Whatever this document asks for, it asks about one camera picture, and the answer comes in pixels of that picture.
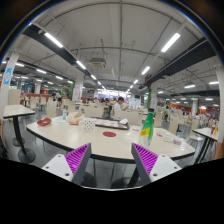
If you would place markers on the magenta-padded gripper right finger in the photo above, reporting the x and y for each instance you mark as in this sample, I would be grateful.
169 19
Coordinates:
160 168

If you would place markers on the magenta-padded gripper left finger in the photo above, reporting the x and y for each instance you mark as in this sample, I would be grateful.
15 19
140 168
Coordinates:
63 166

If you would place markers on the green-labelled clear drink bottle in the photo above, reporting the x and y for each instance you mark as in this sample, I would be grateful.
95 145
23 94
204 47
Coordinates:
146 128

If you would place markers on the clear plastic bag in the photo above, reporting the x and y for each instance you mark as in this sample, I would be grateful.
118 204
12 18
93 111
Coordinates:
171 137

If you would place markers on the small red packet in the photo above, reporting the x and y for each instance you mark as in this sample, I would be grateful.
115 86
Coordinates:
44 122

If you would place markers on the crumpled orange food wrapper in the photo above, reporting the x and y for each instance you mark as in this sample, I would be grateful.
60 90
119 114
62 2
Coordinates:
74 118

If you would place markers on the white polka dot mug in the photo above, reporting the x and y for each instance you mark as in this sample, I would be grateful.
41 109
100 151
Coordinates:
88 124

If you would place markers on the flat round red coaster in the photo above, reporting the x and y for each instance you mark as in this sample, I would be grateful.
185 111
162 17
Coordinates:
109 134

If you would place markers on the beige table with black legs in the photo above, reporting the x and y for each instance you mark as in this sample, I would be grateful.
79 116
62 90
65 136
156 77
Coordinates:
204 132

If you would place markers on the group of beige chairs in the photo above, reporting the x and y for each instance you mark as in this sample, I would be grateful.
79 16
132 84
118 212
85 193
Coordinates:
93 111

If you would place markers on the person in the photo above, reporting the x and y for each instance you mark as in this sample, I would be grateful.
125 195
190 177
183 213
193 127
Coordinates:
118 108
59 98

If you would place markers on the ceiling air conditioner unit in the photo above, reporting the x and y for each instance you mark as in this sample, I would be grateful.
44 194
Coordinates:
97 62

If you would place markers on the group of ceiling lights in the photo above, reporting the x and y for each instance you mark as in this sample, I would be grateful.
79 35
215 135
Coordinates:
53 40

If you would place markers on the beige table with black pedestal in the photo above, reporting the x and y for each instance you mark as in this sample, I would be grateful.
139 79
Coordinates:
18 111

